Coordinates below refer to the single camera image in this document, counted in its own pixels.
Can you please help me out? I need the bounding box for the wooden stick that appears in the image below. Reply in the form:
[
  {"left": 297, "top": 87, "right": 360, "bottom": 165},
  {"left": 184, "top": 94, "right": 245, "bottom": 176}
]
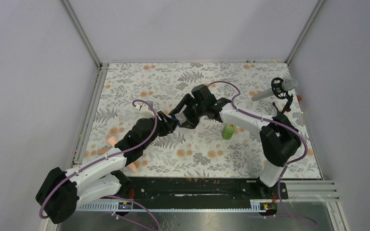
[{"left": 97, "top": 147, "right": 111, "bottom": 155}]

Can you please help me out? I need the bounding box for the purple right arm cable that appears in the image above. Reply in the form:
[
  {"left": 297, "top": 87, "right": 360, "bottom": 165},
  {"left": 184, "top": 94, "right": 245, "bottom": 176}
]
[{"left": 205, "top": 80, "right": 318, "bottom": 229}]

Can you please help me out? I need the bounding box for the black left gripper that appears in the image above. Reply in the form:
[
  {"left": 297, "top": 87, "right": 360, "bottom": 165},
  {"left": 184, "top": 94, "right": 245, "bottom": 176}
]
[{"left": 141, "top": 111, "right": 178, "bottom": 149}]

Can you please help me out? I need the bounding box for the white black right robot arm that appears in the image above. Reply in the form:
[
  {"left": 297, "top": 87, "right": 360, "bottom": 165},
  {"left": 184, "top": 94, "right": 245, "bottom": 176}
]
[{"left": 169, "top": 84, "right": 304, "bottom": 198}]

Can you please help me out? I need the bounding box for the silver microphone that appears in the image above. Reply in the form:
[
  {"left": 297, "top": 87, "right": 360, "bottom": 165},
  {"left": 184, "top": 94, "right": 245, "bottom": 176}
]
[{"left": 251, "top": 77, "right": 298, "bottom": 102}]

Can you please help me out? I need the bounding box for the aluminium rail frame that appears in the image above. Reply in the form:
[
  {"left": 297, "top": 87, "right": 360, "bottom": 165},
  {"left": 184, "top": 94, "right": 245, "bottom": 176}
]
[{"left": 46, "top": 180, "right": 341, "bottom": 213}]

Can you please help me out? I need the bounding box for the green pill bottle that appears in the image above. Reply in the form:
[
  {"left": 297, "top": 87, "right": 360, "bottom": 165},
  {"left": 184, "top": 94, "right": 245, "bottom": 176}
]
[{"left": 222, "top": 123, "right": 236, "bottom": 140}]

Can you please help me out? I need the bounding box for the floral patterned table mat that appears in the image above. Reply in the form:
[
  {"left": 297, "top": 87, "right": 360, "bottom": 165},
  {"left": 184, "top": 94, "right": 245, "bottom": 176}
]
[{"left": 78, "top": 62, "right": 323, "bottom": 180}]

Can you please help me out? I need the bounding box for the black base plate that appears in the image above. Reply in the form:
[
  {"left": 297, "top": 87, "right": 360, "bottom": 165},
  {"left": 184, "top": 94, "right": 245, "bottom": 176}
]
[{"left": 115, "top": 177, "right": 289, "bottom": 209}]

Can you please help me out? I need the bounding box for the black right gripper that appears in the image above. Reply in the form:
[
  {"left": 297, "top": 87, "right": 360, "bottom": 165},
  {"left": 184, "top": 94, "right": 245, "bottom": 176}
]
[{"left": 169, "top": 94, "right": 206, "bottom": 130}]

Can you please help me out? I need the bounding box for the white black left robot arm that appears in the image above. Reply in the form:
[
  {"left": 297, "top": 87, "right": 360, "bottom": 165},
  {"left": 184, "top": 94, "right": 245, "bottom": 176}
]
[{"left": 35, "top": 111, "right": 179, "bottom": 224}]

